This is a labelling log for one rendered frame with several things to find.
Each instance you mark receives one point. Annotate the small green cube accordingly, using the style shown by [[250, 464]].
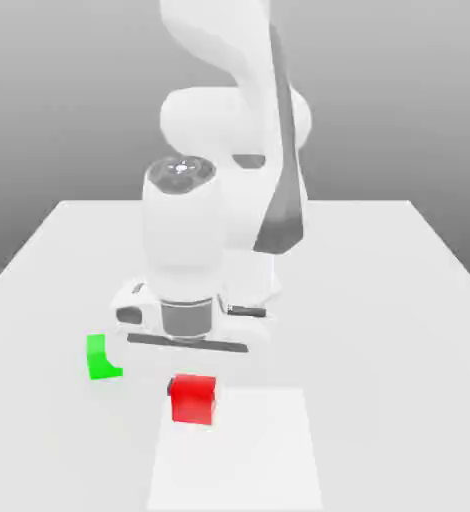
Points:
[[96, 356]]

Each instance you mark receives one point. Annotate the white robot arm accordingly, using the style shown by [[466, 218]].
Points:
[[183, 240]]

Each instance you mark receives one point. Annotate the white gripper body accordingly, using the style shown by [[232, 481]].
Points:
[[187, 356]]

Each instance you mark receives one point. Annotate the small red cube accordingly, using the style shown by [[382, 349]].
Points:
[[192, 400]]

